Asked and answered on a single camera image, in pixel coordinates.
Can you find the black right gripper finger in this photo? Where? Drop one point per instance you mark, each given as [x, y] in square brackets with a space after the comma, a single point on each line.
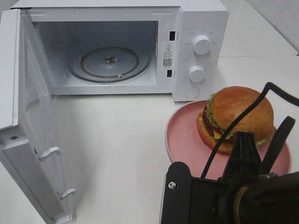
[244, 158]
[276, 144]

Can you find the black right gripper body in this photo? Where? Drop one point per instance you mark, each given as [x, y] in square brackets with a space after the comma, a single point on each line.
[237, 203]

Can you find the pink round plate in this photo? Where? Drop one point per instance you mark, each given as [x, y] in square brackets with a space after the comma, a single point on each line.
[184, 144]

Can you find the round white door button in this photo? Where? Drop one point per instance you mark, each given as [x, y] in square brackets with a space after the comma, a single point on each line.
[192, 92]

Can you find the white microwave door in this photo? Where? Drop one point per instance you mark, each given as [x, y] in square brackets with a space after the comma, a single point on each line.
[29, 143]

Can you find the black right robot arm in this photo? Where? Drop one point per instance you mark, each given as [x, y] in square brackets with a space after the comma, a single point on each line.
[254, 194]

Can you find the lower white timer knob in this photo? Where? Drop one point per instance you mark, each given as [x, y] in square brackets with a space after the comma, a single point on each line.
[197, 73]

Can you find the upper white power knob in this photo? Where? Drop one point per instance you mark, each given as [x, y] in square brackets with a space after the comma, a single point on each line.
[201, 44]

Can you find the white microwave oven body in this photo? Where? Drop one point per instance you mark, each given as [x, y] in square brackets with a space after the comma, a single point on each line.
[166, 27]

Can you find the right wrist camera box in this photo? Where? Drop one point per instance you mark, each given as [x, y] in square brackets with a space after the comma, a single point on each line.
[188, 199]

